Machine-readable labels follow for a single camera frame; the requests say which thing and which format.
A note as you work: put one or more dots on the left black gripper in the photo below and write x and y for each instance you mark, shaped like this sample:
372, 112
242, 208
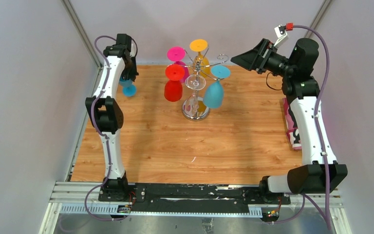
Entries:
132, 74

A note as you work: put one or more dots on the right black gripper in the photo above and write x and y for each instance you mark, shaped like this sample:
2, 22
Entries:
257, 58

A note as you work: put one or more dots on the blue wine glass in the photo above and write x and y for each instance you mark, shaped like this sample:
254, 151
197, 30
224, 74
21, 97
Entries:
128, 88
214, 94

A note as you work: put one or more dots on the blue wine glass front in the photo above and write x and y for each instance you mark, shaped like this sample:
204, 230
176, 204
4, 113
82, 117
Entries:
214, 94

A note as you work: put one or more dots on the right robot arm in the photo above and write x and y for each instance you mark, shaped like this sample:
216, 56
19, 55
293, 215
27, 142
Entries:
320, 171

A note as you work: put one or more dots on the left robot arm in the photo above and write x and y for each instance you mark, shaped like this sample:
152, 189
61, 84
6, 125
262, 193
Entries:
119, 69

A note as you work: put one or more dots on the red wine glass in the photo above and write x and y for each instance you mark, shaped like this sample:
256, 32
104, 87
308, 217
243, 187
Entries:
173, 90

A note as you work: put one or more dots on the yellow wine glass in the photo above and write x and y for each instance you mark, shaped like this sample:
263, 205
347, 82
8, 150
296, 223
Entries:
199, 46

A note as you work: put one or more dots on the pink wine glass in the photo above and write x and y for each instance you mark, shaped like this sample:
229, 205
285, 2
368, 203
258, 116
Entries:
176, 54

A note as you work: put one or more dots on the clear wine glass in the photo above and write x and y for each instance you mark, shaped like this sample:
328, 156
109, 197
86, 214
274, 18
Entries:
195, 83

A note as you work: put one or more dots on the pink camouflage cloth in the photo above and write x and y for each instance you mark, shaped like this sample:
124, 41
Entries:
292, 131

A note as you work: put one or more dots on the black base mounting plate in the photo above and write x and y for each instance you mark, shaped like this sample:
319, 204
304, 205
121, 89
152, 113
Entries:
192, 198

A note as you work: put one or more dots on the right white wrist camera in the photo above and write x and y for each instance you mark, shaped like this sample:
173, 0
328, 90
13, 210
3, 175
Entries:
282, 35

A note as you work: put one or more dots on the aluminium frame rail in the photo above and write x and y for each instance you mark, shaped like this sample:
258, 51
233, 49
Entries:
80, 197

